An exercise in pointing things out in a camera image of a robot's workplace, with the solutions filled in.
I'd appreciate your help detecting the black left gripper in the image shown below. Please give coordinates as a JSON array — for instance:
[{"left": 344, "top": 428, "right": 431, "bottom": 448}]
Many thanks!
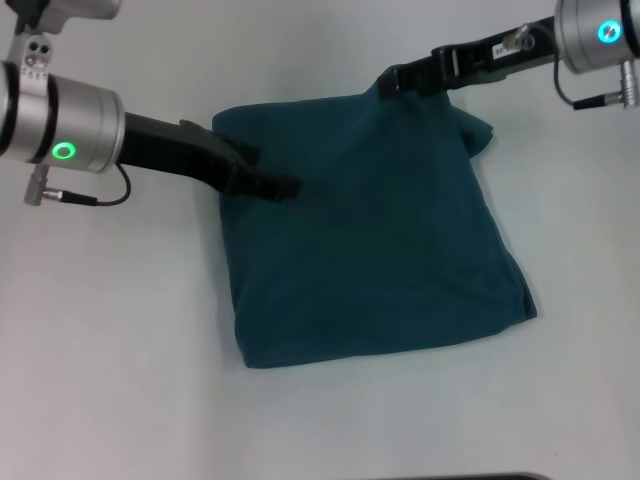
[{"left": 117, "top": 110, "right": 303, "bottom": 204}]

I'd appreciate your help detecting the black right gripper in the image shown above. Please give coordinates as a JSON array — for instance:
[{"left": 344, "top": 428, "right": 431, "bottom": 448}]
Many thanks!
[{"left": 378, "top": 17, "right": 564, "bottom": 100}]

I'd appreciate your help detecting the teal T-shirt with white print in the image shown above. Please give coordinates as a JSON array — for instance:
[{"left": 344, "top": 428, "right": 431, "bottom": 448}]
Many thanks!
[{"left": 212, "top": 64, "right": 540, "bottom": 371}]

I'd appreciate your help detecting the right gripper cable with connector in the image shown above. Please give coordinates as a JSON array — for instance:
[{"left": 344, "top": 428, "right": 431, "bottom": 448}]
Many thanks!
[{"left": 504, "top": 22, "right": 640, "bottom": 112}]

